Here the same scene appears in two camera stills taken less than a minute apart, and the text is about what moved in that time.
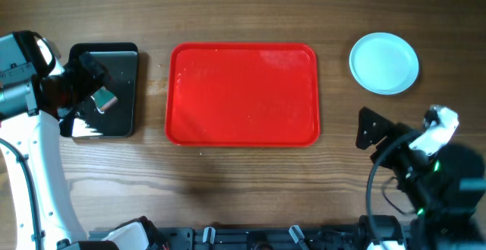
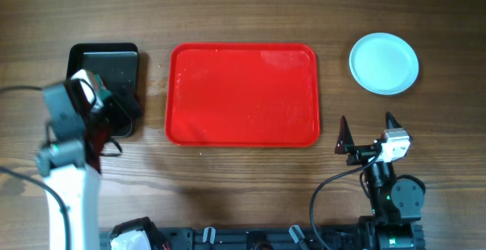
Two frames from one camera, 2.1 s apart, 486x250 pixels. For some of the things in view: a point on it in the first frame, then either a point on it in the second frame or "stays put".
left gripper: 74,91 to 124,106
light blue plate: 383,63 stays put
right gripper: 389,140 to 364,153
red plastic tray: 242,94 stays put
